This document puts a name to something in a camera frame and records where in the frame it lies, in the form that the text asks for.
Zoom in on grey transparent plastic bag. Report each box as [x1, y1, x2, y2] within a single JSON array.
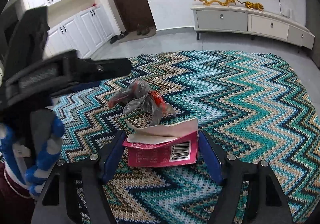
[[108, 80, 176, 126]]

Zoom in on pink cardboard box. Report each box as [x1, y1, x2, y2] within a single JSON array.
[[123, 118, 199, 167]]

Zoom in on left blue white gloved hand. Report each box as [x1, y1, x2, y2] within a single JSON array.
[[1, 109, 65, 199]]

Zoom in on black slippers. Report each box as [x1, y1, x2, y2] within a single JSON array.
[[110, 31, 129, 44]]

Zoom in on white shoe cabinet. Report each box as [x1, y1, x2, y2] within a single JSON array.
[[23, 0, 120, 58]]

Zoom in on brown door mat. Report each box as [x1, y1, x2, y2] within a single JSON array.
[[117, 27, 156, 43]]

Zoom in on pair of brown shoes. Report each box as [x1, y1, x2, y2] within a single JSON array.
[[137, 24, 150, 36]]

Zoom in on zigzag patterned rug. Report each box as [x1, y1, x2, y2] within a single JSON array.
[[54, 50, 319, 223]]

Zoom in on golden dragon ornament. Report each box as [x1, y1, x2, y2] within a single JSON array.
[[195, 0, 236, 6]]

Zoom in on grey white TV cabinet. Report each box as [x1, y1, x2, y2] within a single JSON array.
[[191, 5, 315, 50]]

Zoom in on golden tiger ornament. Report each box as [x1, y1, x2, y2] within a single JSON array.
[[243, 1, 264, 11]]

